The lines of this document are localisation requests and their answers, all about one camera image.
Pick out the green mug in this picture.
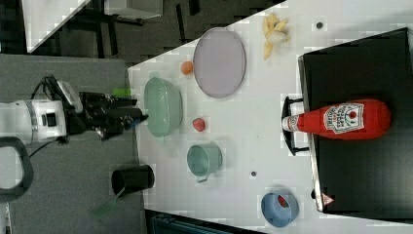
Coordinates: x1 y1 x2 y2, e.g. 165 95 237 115
187 142 223 183

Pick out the green perforated colander basket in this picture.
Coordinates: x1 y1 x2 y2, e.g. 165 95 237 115
144 77 183 137

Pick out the red toy strawberry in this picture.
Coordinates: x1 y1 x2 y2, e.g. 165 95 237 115
192 118 206 133

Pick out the strawberry inside blue bowl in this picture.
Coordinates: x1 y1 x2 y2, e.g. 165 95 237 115
278 195 288 208

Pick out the peeled toy banana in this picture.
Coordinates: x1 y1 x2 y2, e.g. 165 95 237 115
262 13 289 60

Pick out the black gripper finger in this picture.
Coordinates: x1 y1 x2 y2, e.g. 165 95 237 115
125 115 148 128
111 97 137 107

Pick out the black oven door handle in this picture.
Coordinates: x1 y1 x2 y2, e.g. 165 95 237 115
282 97 310 156

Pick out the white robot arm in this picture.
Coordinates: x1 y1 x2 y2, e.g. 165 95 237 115
0 92 148 145

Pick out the red felt ketchup bottle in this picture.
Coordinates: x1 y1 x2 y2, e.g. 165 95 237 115
294 98 392 140

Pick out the small orange fruit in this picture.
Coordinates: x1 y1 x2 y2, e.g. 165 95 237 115
181 61 194 75

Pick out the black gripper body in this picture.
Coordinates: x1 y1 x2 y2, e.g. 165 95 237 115
66 92 143 140

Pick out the black cylindrical cup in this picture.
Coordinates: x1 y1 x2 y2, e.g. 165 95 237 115
111 165 155 196

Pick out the lavender round plate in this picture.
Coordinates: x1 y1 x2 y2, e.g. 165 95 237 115
193 27 246 98

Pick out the blue bowl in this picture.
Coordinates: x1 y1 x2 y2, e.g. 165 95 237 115
261 192 299 228

